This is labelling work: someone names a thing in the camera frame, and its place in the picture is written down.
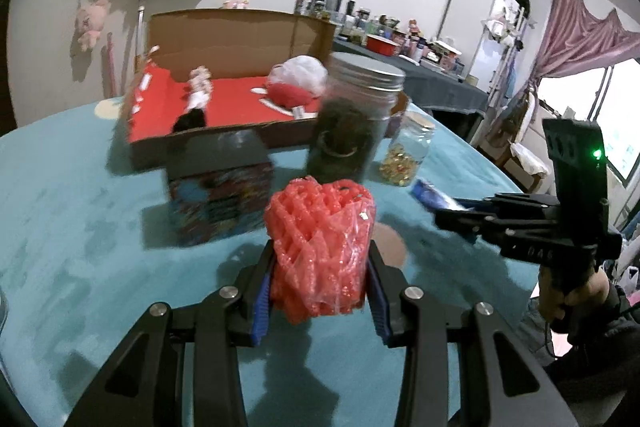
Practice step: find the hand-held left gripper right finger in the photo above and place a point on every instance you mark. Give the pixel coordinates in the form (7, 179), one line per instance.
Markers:
(381, 309)

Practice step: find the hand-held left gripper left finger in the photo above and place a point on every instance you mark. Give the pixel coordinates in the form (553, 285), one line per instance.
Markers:
(261, 304)

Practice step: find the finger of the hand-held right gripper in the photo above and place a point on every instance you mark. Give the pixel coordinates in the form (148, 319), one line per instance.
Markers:
(465, 228)
(480, 204)

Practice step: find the blue wrapper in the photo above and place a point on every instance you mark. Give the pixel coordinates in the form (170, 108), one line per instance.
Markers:
(430, 194)

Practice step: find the red foam net sleeve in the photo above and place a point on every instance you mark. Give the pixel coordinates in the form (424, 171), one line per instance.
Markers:
(320, 247)

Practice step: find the white plastic bag bundle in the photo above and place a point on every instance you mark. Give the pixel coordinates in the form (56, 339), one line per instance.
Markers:
(300, 69)

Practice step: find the cardboard box with red lining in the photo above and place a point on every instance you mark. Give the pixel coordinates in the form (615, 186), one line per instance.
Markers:
(235, 42)

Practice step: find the person's right forearm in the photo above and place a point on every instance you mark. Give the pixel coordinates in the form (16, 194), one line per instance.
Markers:
(605, 357)

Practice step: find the person's right hand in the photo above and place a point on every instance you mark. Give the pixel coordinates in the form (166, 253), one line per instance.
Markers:
(582, 297)

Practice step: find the tan round pad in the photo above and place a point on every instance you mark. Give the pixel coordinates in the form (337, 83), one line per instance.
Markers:
(390, 244)

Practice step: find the window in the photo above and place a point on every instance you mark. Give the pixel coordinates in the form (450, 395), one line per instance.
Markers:
(620, 117)

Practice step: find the small glass jar gold beads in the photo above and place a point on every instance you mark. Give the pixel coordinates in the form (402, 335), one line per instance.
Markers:
(407, 142)

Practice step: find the dark printed box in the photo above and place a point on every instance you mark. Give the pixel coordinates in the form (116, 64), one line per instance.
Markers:
(220, 207)

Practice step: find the table with grey cloth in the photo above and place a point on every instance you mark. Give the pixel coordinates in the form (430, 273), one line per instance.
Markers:
(450, 92)

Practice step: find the large glass jar metal lid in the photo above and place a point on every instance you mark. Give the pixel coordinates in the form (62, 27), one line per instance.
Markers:
(345, 132)

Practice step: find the pink curtain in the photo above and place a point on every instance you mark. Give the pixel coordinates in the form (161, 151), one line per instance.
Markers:
(575, 32)

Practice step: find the white wardrobe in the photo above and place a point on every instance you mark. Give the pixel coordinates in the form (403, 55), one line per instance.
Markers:
(487, 47)

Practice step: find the row of cosmetic bottles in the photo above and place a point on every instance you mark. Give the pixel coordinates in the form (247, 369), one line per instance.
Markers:
(425, 47)

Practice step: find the red bowl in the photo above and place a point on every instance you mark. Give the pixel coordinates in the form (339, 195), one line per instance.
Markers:
(382, 44)

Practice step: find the stick with red tip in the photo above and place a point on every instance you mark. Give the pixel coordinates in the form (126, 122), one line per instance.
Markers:
(141, 22)

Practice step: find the pink plush toy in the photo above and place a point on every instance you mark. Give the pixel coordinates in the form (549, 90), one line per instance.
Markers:
(92, 22)

